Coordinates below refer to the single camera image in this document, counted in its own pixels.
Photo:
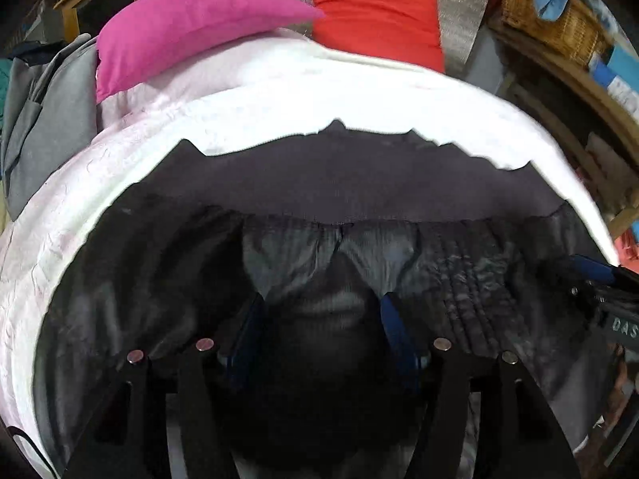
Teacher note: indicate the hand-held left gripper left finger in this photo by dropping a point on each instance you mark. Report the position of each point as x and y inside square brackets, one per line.
[247, 339]

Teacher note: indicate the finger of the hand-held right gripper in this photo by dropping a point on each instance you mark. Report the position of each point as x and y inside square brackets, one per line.
[591, 268]

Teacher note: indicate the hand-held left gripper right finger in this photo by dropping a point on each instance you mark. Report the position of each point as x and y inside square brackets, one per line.
[399, 339]

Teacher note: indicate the black quilted jacket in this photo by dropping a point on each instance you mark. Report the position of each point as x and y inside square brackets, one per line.
[349, 184]

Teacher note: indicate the pink cloth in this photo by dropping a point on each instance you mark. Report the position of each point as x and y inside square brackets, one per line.
[630, 249]

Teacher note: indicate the wooden side table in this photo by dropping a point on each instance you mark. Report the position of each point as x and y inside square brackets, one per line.
[574, 85]

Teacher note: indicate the blue cardboard box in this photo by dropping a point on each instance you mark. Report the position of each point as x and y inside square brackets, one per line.
[624, 65]

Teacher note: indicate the wicker basket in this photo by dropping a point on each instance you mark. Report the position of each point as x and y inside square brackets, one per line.
[564, 30]

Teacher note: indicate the white bed blanket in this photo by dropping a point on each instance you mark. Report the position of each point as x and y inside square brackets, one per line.
[249, 95]

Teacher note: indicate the silver foil insulation mat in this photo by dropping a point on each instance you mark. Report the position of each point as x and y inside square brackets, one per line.
[464, 10]

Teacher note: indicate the grey coat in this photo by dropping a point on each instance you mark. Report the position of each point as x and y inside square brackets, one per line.
[50, 124]

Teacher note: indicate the pink pillow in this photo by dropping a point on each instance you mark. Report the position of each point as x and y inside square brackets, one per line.
[189, 30]

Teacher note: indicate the red pillow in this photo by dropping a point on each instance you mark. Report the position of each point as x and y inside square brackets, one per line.
[379, 15]

